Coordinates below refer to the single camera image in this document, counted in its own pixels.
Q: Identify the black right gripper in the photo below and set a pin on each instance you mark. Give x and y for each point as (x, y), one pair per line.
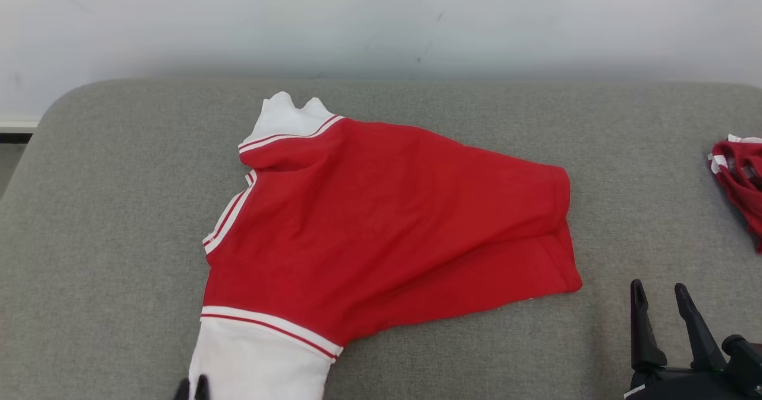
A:
(678, 386)

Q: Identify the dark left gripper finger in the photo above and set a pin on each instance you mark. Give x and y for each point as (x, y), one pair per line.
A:
(202, 388)
(183, 391)

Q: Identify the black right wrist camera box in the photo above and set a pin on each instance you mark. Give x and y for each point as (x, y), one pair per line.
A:
(750, 370)

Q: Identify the crumpled red white-striped garment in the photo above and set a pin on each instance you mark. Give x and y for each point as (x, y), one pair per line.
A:
(741, 180)

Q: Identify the red garment with white sleeves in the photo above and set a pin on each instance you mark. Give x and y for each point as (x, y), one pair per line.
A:
(387, 221)

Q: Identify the white and black skirting board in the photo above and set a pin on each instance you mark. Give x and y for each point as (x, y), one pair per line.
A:
(15, 129)

